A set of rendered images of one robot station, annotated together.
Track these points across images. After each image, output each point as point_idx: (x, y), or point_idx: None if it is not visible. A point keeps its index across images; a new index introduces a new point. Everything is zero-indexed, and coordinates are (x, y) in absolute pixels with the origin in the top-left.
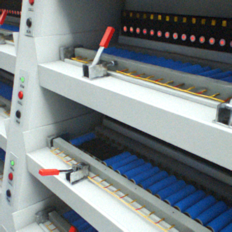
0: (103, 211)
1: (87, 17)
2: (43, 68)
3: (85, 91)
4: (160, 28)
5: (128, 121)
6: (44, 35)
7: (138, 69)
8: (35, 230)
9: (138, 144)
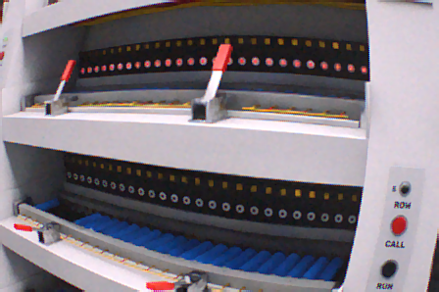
0: (85, 266)
1: (47, 65)
2: (7, 119)
3: (48, 129)
4: (121, 60)
5: (94, 152)
6: (10, 85)
7: (100, 98)
8: None
9: (108, 205)
